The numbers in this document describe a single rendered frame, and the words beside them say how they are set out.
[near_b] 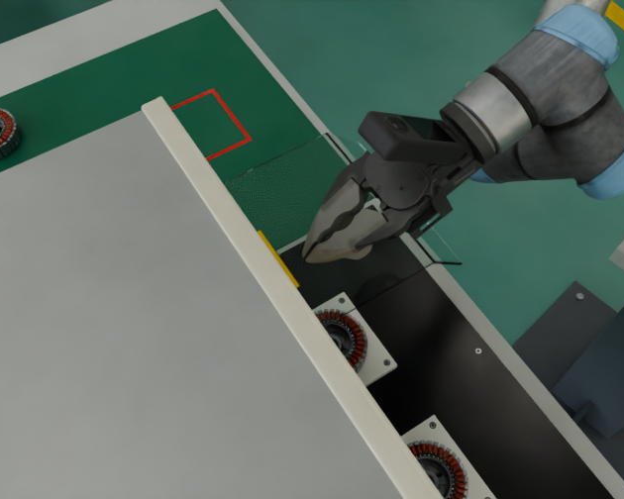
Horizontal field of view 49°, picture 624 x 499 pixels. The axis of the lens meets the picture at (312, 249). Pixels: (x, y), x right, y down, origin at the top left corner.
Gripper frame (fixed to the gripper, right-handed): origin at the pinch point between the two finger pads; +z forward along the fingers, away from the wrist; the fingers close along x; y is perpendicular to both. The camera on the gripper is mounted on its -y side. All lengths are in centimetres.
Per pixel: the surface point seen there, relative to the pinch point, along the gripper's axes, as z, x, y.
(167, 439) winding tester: 13.2, -14.0, -20.2
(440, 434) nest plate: 6.1, -15.9, 42.1
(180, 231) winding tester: 5.7, 0.6, -16.7
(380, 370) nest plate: 7.6, -3.3, 41.4
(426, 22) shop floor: -66, 122, 162
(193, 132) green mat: 10, 57, 44
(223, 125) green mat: 5, 56, 46
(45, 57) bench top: 26, 92, 37
